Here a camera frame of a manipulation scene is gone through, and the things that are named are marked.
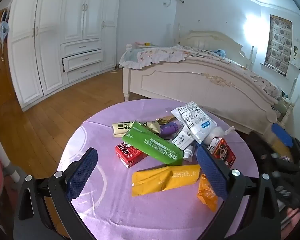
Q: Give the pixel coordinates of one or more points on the white labelled plastic bag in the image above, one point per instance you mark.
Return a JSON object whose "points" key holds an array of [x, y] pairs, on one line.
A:
{"points": [[192, 122]]}

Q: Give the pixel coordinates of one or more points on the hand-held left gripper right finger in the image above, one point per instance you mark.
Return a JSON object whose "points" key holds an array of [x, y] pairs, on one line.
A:
{"points": [[212, 172]]}

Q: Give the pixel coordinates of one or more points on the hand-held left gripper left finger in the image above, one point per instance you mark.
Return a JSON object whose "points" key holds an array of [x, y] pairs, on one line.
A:
{"points": [[82, 175]]}

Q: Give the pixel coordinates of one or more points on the white floor lamp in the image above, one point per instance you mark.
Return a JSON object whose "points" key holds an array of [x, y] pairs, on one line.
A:
{"points": [[251, 30]]}

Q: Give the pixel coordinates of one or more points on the orange snack packet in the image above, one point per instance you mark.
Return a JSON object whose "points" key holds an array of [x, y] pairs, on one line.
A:
{"points": [[206, 201]]}

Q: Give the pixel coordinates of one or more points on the blue plush toy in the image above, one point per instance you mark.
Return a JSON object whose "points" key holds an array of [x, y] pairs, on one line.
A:
{"points": [[220, 52]]}

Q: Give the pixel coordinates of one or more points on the red and black carton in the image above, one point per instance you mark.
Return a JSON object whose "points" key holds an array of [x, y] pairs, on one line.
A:
{"points": [[223, 152]]}

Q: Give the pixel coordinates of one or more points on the white wardrobe drawer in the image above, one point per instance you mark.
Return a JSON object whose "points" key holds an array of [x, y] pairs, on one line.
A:
{"points": [[83, 60], [83, 72], [81, 46]]}

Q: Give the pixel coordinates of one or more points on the floral blanket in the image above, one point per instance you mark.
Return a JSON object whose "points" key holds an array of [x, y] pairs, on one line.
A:
{"points": [[160, 55]]}

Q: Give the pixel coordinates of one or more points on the small white box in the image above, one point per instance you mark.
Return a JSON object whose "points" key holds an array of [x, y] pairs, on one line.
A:
{"points": [[182, 138]]}

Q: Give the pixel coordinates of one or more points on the red snack box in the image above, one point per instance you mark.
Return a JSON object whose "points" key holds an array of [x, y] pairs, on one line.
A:
{"points": [[126, 155]]}

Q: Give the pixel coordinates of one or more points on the wooden door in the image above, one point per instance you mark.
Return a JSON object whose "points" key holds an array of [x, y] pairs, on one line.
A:
{"points": [[0, 80]]}

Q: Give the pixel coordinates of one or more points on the small purple bottle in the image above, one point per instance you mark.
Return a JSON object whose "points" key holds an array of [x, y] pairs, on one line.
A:
{"points": [[168, 129]]}

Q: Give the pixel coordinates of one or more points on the green cushion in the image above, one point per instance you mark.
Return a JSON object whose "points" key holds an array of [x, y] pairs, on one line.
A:
{"points": [[283, 108]]}

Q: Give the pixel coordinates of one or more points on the small white spray bottle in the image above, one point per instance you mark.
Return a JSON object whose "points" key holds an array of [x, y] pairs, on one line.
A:
{"points": [[188, 153]]}

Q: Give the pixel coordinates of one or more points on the cream packet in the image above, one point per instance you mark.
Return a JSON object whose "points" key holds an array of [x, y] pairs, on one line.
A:
{"points": [[120, 128]]}

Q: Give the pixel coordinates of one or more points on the pale yellow snack bag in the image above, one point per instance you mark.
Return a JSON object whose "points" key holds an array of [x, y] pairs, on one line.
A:
{"points": [[152, 126]]}

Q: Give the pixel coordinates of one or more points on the gold wrapper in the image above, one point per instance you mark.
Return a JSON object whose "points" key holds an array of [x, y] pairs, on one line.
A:
{"points": [[165, 119]]}

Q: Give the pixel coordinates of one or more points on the patterned roller blind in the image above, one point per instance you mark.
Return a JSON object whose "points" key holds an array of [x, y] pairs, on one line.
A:
{"points": [[278, 45]]}

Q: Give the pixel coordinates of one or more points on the black trash bin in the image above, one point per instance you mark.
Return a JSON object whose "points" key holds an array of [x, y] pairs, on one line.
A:
{"points": [[292, 180]]}

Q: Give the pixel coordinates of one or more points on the yellow packet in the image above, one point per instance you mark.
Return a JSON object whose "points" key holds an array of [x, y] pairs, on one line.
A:
{"points": [[160, 180]]}

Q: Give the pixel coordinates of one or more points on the purple tablecloth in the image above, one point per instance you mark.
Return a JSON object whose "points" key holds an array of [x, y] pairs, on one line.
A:
{"points": [[110, 205]]}

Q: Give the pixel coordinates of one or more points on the green snack packet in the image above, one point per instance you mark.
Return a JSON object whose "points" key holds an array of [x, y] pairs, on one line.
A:
{"points": [[150, 142]]}

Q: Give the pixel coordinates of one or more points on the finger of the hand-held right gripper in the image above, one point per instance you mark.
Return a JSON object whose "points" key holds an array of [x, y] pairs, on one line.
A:
{"points": [[281, 133]]}

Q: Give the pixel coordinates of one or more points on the blue face mask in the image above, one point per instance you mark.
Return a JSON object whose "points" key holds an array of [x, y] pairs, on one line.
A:
{"points": [[3, 31]]}

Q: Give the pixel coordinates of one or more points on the white metal pole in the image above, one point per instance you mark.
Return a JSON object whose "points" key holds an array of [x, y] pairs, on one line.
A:
{"points": [[2, 150]]}

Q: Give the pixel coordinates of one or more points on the cream wooden bed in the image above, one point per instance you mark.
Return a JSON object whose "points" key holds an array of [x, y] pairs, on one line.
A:
{"points": [[190, 85]]}

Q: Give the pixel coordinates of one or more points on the white wardrobe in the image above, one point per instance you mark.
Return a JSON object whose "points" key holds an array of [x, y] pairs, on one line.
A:
{"points": [[52, 17]]}

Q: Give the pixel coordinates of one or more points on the wall poster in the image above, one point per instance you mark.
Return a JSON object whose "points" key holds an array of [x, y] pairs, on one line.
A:
{"points": [[297, 53]]}

